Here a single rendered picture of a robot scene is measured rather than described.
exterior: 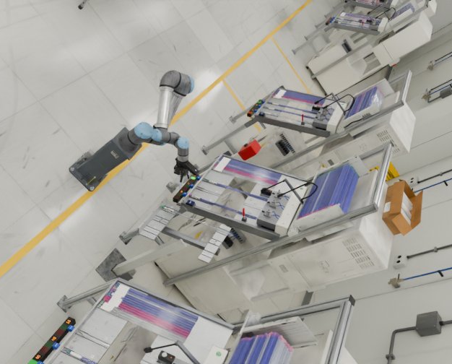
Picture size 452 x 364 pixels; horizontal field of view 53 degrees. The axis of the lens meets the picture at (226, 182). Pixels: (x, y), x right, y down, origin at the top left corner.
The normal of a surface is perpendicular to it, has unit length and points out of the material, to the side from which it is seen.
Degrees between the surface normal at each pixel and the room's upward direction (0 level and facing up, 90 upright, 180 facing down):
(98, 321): 45
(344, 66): 90
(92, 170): 90
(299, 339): 90
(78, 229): 0
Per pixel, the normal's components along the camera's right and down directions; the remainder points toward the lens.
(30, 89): 0.69, -0.36
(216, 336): 0.07, -0.80
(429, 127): -0.40, 0.53
